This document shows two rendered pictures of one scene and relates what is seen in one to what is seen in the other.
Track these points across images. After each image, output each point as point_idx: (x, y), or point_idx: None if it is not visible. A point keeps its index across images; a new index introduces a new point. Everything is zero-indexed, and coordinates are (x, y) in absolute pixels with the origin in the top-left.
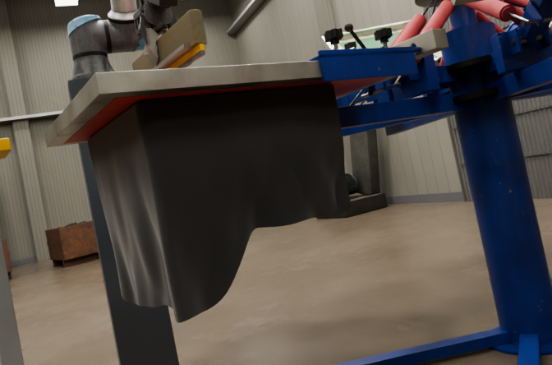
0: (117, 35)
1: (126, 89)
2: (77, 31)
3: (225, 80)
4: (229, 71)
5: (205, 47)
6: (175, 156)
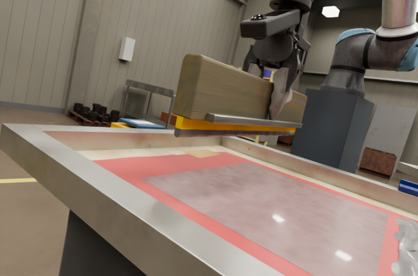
0: (375, 53)
1: (9, 153)
2: (339, 45)
3: (83, 212)
4: (94, 200)
5: (211, 121)
6: (76, 254)
